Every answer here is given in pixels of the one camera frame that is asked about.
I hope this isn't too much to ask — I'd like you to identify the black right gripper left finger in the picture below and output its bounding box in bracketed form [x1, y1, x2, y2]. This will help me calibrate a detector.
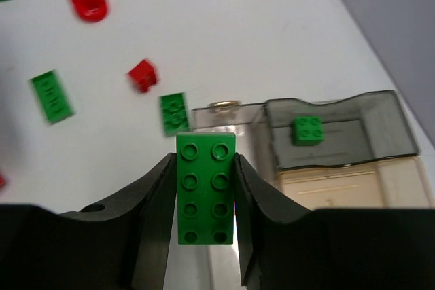
[1, 153, 177, 289]

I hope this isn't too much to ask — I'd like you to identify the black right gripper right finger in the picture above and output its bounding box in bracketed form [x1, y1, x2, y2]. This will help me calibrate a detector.
[233, 155, 434, 289]

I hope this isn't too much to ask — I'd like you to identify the green long lego plate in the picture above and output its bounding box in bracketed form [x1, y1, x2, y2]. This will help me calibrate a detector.
[176, 132, 236, 245]

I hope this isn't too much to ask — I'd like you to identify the small green square lego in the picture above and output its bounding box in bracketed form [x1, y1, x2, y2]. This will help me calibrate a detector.
[292, 116, 324, 146]

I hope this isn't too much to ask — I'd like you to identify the large red lego brick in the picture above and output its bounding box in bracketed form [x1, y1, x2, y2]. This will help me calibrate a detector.
[0, 171, 8, 189]

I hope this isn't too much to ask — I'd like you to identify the amber plastic bin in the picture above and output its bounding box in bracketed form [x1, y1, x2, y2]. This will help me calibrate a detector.
[277, 157, 434, 210]

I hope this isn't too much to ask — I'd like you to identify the smoky grey plastic bin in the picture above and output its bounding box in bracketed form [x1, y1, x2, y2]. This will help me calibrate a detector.
[265, 90, 419, 170]

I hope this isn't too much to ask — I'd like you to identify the small red lego block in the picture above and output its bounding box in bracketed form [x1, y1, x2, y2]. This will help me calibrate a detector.
[126, 59, 159, 93]

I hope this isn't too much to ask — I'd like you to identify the round red lego piece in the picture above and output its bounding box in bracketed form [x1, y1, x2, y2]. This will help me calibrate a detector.
[70, 0, 109, 23]

